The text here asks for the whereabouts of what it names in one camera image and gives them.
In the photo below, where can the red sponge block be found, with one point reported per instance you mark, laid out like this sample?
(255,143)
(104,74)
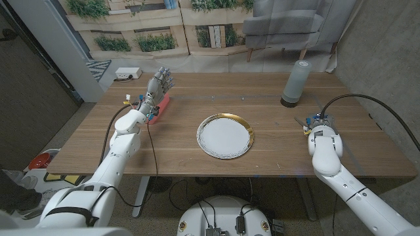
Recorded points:
(163,105)

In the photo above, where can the white table leg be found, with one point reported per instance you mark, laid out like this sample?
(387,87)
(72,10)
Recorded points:
(141,196)

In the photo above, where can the grey table leg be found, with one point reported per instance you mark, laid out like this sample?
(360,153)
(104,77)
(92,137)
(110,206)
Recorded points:
(306,200)

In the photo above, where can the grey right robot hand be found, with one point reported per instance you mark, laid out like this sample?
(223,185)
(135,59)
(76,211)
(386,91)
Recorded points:
(323,122)

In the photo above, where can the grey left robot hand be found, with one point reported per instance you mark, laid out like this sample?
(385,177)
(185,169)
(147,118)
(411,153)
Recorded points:
(155,90)

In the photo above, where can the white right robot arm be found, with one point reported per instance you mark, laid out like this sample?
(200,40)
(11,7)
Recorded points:
(328,154)

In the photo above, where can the white power strip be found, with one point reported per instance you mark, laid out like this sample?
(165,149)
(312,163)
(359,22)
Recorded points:
(128,72)

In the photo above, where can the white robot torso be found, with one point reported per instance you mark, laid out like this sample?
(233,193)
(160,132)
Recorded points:
(224,213)

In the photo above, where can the printed room backdrop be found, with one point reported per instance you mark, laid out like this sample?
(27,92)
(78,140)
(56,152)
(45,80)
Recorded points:
(210,39)

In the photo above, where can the red bowl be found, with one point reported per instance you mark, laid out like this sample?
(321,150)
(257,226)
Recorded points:
(39,161)

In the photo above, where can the dark trousered person leg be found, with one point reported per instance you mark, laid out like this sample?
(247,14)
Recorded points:
(16,196)

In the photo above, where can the gold rimmed paper plate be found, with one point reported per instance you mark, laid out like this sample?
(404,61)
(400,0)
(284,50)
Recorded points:
(224,137)

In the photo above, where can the black adapter on torso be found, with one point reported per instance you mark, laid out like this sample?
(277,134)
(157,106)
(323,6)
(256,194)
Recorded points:
(240,224)

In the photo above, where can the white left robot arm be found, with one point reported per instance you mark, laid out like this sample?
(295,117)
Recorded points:
(111,170)

